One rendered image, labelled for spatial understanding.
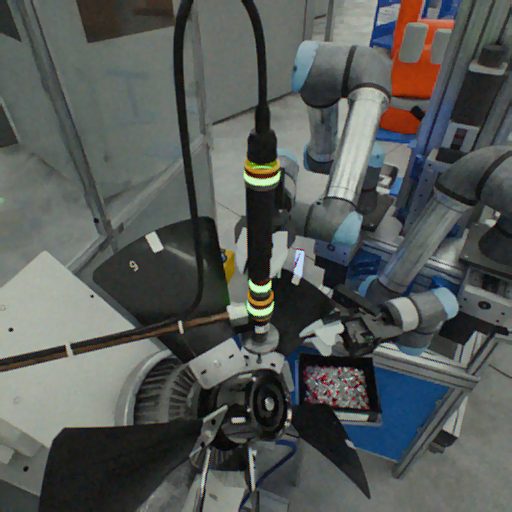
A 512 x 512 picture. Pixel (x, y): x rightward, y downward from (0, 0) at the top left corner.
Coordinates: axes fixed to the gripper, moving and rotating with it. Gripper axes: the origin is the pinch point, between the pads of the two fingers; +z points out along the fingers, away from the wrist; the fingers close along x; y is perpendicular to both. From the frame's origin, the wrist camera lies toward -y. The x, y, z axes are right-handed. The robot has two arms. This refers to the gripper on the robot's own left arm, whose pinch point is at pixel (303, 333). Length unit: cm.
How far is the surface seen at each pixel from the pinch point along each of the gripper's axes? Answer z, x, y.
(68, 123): 42, -16, -73
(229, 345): 17.3, -10.8, 3.6
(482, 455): -92, 117, 25
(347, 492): -27, 116, 19
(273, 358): 8.5, -1.4, 4.1
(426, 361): -42, 32, 4
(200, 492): 27.7, 3.7, 21.2
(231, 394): 19.1, -8.4, 11.3
